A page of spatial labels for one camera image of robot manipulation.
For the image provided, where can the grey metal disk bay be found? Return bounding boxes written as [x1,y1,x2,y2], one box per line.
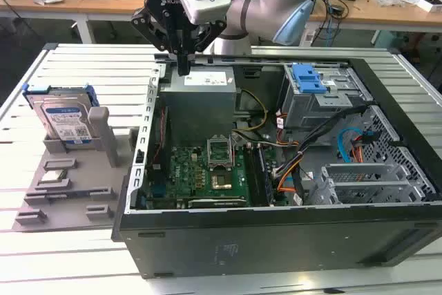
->
[307,162,436,206]

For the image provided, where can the locking lever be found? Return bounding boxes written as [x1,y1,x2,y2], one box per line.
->
[230,134,240,169]

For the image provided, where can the grey metal drive cage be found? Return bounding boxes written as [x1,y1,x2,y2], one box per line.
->
[279,63,376,130]

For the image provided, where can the metal socket cover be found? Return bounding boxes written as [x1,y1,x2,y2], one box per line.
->
[206,135,233,171]

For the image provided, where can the black cable bundle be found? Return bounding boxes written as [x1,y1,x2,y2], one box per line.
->
[272,104,374,206]

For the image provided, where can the blue plastic drive carrier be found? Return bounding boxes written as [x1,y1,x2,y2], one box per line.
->
[291,63,327,95]

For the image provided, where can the hard disk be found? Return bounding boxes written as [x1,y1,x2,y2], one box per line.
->
[21,82,101,146]

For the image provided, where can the white box with phone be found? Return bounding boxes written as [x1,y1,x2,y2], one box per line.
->
[416,0,442,13]

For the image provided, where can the grey power supply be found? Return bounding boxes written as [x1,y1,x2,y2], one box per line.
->
[158,66,238,137]

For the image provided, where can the silver CPU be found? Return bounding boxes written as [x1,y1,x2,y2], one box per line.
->
[39,169,68,184]

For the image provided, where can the wooden desk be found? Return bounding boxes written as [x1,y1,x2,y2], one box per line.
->
[0,0,442,46]

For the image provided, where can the green motherboard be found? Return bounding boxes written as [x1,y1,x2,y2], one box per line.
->
[146,144,277,208]

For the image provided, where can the black RAM slot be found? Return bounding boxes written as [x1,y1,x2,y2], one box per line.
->
[243,145,267,206]

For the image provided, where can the yellow wires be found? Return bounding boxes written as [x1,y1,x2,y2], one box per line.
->
[238,89,269,133]

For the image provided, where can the black PC case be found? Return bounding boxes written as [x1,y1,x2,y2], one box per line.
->
[110,53,442,280]

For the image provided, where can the CPU socket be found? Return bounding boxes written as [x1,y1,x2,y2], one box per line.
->
[210,169,234,191]

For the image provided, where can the orange wire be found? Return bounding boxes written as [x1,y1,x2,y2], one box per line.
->
[350,137,365,164]
[276,170,298,193]

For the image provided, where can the blue wire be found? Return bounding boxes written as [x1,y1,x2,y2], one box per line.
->
[336,128,363,164]

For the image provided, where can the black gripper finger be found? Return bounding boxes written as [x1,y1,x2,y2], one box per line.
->
[131,8,186,75]
[184,21,227,75]

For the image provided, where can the black graphics card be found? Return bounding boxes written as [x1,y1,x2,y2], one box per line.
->
[188,197,248,209]

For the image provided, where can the installed RAM stick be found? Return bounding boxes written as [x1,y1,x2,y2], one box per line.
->
[257,146,276,205]

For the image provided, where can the grey parts rack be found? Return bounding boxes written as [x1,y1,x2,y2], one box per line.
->
[12,106,139,232]

